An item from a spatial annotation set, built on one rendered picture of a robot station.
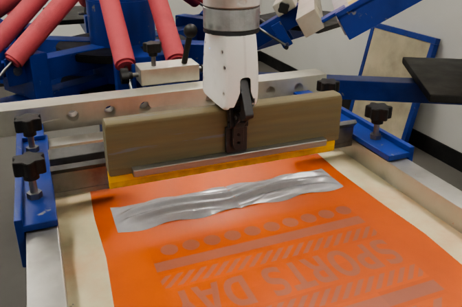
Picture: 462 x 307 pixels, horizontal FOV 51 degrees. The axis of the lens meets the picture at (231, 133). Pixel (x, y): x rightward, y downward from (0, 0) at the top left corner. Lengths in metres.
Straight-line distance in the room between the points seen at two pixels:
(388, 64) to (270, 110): 2.79
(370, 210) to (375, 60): 2.87
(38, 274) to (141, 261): 0.12
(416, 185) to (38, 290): 0.54
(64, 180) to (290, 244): 0.33
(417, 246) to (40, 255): 0.47
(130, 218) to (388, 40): 2.96
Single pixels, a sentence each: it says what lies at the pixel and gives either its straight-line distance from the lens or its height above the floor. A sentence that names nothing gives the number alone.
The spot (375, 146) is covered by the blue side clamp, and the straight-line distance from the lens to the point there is 0.85.
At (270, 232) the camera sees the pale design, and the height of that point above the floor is 0.95.
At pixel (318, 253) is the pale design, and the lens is 0.65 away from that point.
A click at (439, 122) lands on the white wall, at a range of 3.30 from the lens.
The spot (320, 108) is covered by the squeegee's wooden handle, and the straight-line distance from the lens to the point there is 0.75.
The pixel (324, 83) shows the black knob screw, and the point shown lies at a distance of 0.97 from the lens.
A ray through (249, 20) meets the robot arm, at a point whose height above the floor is 1.23.
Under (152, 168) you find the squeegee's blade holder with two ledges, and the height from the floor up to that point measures 1.04.
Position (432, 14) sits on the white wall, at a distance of 3.29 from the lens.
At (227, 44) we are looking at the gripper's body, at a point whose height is 1.20.
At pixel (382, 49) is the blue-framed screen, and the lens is 3.54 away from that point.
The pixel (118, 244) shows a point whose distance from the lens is 0.67.
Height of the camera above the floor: 1.34
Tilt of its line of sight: 23 degrees down
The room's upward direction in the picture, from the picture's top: straight up
